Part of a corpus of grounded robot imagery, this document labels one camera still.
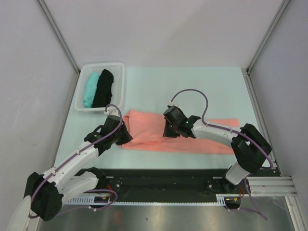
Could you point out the white plastic basket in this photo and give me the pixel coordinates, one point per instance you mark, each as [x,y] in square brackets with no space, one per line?
[117,89]

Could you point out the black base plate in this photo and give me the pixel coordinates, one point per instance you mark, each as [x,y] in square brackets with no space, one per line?
[170,184]

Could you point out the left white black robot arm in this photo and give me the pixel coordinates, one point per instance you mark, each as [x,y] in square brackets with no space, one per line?
[51,189]

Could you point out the white slotted cable duct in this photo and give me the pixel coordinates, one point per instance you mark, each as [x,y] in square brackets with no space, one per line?
[100,199]

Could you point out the salmon pink polo shirt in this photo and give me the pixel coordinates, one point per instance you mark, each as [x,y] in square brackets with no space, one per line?
[147,130]

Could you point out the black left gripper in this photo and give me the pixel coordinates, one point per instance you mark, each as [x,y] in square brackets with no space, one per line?
[127,137]

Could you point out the rolled teal t shirt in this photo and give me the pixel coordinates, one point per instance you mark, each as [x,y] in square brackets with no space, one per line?
[90,90]

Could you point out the rolled black t shirt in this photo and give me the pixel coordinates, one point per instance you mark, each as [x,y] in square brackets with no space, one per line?
[103,93]

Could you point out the aluminium corner post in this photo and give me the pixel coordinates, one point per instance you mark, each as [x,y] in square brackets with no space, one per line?
[57,33]
[269,33]

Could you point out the left aluminium corner post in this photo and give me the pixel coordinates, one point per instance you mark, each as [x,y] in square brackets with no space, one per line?
[57,33]

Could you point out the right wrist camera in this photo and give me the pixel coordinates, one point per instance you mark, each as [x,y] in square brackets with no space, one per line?
[175,116]

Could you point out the right aluminium corner post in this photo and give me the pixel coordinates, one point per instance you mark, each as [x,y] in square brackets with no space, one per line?
[269,33]

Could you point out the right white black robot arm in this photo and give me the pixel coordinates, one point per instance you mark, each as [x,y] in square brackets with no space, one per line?
[250,148]

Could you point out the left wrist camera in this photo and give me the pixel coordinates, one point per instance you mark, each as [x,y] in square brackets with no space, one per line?
[112,111]

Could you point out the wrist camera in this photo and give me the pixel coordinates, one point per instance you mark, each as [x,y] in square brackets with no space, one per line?
[112,111]
[175,116]

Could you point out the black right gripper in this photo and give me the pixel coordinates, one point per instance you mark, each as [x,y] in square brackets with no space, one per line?
[168,133]

